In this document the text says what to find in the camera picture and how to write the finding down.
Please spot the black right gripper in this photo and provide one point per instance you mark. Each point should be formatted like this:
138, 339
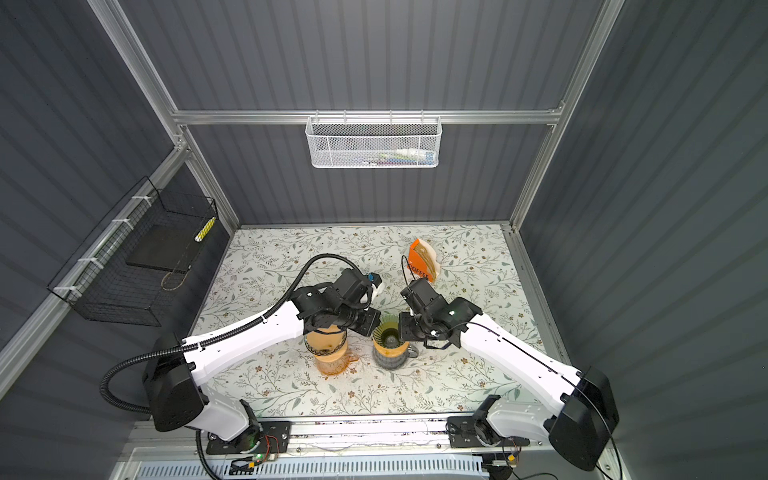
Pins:
403, 326

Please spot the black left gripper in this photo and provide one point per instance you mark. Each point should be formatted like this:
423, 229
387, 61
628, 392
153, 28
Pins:
373, 321

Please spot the grey glass dripper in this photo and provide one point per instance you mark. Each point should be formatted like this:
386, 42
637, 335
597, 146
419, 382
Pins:
327, 344

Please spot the green glass dripper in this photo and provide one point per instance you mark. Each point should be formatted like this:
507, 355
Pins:
387, 339

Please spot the orange glass carafe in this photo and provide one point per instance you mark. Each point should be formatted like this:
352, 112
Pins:
335, 363

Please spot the grey glass carafe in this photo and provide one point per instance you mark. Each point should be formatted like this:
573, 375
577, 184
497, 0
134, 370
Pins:
396, 362

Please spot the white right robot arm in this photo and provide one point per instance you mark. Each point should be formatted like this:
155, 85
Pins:
576, 411

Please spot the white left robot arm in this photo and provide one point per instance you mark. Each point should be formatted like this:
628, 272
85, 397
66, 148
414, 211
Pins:
177, 385

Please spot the orange coffee filter box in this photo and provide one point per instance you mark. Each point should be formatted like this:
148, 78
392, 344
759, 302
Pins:
422, 260

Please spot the yellow marker pen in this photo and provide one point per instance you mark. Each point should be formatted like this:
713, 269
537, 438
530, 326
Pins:
205, 229

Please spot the black flat pad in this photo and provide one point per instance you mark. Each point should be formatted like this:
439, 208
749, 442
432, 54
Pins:
165, 248

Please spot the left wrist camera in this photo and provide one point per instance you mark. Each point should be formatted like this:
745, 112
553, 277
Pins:
375, 288

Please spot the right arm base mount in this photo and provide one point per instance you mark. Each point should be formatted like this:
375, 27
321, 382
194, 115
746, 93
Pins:
463, 433

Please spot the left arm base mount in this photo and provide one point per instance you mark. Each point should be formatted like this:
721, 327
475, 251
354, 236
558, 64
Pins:
268, 437

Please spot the white wire basket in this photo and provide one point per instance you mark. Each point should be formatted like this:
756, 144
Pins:
385, 144

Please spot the black wire basket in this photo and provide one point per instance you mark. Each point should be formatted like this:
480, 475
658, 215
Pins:
141, 269

